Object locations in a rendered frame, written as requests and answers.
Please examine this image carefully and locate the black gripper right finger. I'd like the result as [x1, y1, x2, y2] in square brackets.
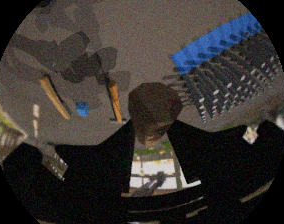
[166, 119, 248, 185]

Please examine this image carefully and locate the blue tape strip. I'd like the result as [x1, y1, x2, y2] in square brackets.
[171, 12, 263, 75]

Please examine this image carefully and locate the blue rectangular block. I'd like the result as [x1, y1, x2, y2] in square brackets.
[75, 101, 90, 116]

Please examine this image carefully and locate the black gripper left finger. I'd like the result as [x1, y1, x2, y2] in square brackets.
[54, 120, 135, 193]

